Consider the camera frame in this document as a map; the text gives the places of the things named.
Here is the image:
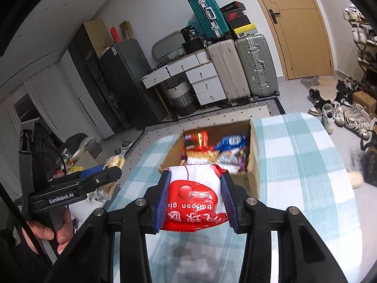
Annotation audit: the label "blue cookie snack packet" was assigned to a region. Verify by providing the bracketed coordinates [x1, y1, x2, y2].
[214, 135, 247, 152]

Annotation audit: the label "grey slippers pair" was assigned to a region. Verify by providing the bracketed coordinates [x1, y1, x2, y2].
[114, 141, 133, 155]

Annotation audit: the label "purple snack packet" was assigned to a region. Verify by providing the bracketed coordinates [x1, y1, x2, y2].
[238, 147, 248, 172]

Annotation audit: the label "beige hard suitcase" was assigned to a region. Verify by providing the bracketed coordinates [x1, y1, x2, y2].
[206, 40, 250, 101]

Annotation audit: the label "dotted floor rug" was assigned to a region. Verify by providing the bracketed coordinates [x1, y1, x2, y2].
[122, 96, 286, 177]

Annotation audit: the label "person's left hand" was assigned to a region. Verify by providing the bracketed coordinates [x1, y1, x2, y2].
[28, 208, 74, 254]

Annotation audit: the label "red chocolate bar packet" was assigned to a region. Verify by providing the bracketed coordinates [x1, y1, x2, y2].
[184, 131, 208, 151]

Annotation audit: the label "blue white checkered tablecloth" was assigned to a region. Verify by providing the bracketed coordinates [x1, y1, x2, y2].
[107, 112, 363, 283]

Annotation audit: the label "wooden door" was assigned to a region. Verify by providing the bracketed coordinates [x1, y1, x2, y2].
[258, 0, 334, 80]

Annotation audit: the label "black refrigerator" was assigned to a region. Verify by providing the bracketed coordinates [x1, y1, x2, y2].
[100, 40, 167, 129]

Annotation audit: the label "black tote bag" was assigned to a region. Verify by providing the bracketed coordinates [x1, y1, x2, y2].
[361, 130, 377, 187]

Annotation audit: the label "teal hard suitcase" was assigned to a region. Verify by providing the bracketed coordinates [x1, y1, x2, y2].
[188, 0, 231, 40]

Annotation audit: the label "grey oval mirror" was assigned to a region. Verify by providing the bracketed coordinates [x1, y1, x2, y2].
[152, 31, 185, 63]

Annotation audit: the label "red white balloon gum bag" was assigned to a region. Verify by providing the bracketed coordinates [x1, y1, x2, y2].
[162, 164, 228, 233]

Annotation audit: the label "wooden shoe rack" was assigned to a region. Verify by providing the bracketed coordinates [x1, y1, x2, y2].
[343, 3, 376, 98]

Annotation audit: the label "beige cracker packet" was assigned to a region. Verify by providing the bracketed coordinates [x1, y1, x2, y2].
[96, 153, 126, 202]

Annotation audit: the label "white drawer desk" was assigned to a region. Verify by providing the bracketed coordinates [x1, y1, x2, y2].
[142, 49, 226, 105]

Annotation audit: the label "woven laundry basket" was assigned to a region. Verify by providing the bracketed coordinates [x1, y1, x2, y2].
[164, 78, 199, 117]

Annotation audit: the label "silver hard suitcase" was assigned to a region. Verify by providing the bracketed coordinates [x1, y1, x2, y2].
[235, 34, 280, 99]

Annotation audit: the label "stacked shoe boxes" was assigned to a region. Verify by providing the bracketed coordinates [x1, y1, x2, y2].
[221, 1, 258, 40]

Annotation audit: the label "small brown cardboard box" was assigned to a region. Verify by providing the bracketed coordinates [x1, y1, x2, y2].
[353, 91, 376, 118]

